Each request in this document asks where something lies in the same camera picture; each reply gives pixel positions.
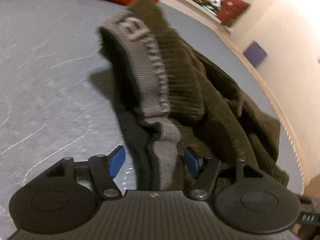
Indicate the dark red bag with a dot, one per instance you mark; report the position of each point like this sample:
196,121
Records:
231,10

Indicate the olive knit pants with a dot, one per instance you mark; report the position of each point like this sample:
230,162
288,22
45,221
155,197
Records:
170,97

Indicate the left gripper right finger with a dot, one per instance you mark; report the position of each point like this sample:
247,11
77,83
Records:
204,171

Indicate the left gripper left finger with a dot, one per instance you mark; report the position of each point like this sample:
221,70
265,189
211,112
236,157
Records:
103,169

